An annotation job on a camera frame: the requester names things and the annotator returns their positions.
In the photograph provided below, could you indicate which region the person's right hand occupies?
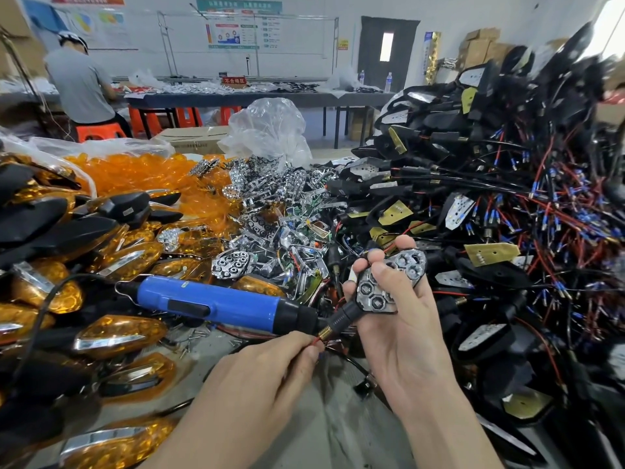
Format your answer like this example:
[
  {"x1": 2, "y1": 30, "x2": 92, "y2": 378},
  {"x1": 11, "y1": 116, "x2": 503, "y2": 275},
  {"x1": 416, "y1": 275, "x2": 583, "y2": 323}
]
[{"x1": 342, "y1": 235, "x2": 462, "y2": 405}]

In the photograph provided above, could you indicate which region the person's left hand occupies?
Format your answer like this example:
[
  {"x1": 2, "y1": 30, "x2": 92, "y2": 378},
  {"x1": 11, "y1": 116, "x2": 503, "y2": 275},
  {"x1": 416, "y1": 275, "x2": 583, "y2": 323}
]
[{"x1": 205, "y1": 331, "x2": 326, "y2": 436}]

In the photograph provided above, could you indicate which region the chrome honeycomb reflector piece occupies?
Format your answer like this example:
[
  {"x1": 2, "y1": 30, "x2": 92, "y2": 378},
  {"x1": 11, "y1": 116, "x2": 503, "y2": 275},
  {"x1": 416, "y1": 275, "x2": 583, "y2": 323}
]
[{"x1": 355, "y1": 248, "x2": 428, "y2": 315}]

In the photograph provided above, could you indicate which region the black turn signal stem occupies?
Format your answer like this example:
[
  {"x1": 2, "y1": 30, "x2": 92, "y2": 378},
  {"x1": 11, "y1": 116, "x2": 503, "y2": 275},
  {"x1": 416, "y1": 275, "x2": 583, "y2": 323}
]
[{"x1": 318, "y1": 300, "x2": 365, "y2": 341}]

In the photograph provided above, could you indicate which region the person's left forearm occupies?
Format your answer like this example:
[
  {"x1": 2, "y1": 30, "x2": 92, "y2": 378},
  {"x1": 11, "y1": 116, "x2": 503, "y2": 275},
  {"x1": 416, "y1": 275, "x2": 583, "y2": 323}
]
[{"x1": 139, "y1": 381, "x2": 275, "y2": 469}]

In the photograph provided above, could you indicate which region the person's right forearm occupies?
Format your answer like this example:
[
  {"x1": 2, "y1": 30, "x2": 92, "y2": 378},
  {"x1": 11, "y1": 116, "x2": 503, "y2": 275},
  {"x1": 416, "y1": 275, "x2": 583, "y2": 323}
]
[{"x1": 388, "y1": 380, "x2": 505, "y2": 469}]

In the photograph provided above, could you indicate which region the pile of chrome reflectors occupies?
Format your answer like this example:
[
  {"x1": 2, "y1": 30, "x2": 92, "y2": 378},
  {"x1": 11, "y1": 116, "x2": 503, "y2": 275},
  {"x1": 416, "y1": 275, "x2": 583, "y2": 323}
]
[{"x1": 188, "y1": 155, "x2": 353, "y2": 308}]

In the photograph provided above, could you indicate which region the blue electric screwdriver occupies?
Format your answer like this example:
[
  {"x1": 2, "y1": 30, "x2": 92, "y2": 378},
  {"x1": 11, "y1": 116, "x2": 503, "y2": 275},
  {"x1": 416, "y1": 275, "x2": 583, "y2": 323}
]
[{"x1": 115, "y1": 275, "x2": 319, "y2": 336}]

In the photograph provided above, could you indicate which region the clear crumpled plastic bag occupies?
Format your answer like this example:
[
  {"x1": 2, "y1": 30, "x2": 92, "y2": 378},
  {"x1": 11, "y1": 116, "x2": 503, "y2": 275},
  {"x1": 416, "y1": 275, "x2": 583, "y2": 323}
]
[{"x1": 217, "y1": 97, "x2": 313, "y2": 170}]

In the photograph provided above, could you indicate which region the pile of amber turn signals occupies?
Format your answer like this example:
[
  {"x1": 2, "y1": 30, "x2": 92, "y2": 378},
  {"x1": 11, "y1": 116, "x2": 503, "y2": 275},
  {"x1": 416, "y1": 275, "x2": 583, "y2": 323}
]
[{"x1": 0, "y1": 153, "x2": 290, "y2": 469}]

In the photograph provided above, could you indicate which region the dark grey door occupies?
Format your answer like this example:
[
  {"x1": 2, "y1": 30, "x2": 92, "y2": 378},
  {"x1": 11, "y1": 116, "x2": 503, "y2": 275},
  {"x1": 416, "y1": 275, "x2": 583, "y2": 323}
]
[{"x1": 357, "y1": 16, "x2": 421, "y2": 93}]

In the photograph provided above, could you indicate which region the golden foil roll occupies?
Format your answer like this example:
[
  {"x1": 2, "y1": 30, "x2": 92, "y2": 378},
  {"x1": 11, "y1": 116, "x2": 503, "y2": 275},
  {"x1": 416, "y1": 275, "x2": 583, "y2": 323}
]
[{"x1": 423, "y1": 31, "x2": 442, "y2": 86}]

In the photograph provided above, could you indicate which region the long grey work table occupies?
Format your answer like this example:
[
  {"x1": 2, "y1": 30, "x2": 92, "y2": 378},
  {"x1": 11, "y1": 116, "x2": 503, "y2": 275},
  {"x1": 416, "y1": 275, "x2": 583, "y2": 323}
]
[{"x1": 124, "y1": 89, "x2": 394, "y2": 150}]

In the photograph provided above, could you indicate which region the brown cardboard box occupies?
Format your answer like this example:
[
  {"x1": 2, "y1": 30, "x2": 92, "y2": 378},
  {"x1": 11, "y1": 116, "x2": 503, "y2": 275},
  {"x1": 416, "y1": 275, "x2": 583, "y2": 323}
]
[{"x1": 155, "y1": 125, "x2": 231, "y2": 155}]

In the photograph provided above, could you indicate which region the stack of cardboard boxes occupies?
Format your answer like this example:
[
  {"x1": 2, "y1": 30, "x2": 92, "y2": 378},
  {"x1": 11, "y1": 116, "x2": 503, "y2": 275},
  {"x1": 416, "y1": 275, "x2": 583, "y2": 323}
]
[{"x1": 455, "y1": 27, "x2": 516, "y2": 72}]

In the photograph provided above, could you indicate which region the pile of orange lenses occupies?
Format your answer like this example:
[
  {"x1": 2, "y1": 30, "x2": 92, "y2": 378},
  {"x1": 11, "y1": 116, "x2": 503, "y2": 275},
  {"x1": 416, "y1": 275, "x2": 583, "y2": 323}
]
[{"x1": 62, "y1": 152, "x2": 241, "y2": 236}]

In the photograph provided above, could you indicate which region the clear plastic bag with lenses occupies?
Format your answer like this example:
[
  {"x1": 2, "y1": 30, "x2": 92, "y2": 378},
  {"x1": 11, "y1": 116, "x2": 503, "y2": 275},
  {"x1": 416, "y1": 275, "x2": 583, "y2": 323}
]
[{"x1": 0, "y1": 131, "x2": 176, "y2": 197}]

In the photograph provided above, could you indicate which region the bright window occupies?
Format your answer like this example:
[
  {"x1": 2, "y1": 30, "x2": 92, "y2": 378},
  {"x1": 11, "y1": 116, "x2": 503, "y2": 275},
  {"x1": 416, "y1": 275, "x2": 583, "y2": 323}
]
[{"x1": 580, "y1": 0, "x2": 625, "y2": 61}]

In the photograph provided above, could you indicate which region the pile of black wired housings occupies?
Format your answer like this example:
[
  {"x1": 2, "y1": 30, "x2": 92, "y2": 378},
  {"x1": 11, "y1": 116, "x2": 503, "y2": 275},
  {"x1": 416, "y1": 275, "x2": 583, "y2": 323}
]
[{"x1": 325, "y1": 21, "x2": 625, "y2": 469}]

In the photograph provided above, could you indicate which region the black screwdriver power cable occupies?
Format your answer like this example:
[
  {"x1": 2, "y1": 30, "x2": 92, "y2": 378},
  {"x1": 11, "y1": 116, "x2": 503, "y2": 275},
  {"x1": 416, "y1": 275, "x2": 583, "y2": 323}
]
[{"x1": 14, "y1": 272, "x2": 124, "y2": 381}]

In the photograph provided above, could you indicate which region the green header wall poster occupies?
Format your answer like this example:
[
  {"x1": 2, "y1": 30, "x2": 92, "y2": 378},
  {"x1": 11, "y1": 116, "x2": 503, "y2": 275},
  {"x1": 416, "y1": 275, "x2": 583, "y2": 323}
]
[{"x1": 196, "y1": 0, "x2": 283, "y2": 50}]

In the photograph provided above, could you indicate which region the orange header wall poster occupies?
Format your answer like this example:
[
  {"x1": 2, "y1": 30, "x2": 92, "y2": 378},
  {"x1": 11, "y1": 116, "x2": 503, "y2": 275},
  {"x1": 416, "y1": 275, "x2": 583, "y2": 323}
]
[{"x1": 51, "y1": 0, "x2": 133, "y2": 50}]

